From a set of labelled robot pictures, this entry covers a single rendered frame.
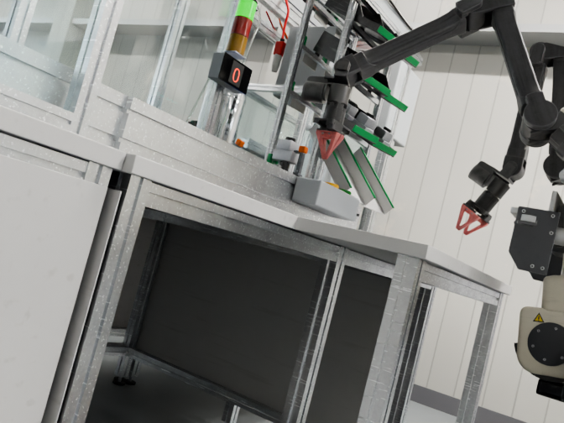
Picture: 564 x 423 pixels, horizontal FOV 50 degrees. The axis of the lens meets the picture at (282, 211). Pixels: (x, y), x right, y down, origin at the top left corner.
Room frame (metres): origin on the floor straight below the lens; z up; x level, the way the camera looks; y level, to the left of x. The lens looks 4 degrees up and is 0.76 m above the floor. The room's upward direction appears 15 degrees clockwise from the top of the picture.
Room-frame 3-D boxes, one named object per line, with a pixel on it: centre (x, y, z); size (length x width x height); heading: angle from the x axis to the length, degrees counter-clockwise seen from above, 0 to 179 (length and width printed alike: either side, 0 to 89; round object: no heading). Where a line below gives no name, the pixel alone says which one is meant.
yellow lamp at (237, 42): (1.61, 0.23, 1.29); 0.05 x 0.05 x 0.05
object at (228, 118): (2.65, 0.34, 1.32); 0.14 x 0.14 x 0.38
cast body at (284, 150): (1.71, 0.04, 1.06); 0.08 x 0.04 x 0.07; 55
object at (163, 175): (1.95, 0.39, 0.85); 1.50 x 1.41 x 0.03; 145
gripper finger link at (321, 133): (1.65, -0.08, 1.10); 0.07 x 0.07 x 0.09; 56
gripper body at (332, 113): (1.64, -0.07, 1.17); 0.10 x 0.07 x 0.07; 146
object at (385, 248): (1.74, -0.23, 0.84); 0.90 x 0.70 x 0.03; 148
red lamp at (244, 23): (1.61, 0.23, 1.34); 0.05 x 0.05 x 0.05
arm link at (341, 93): (1.64, -0.06, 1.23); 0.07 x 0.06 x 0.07; 70
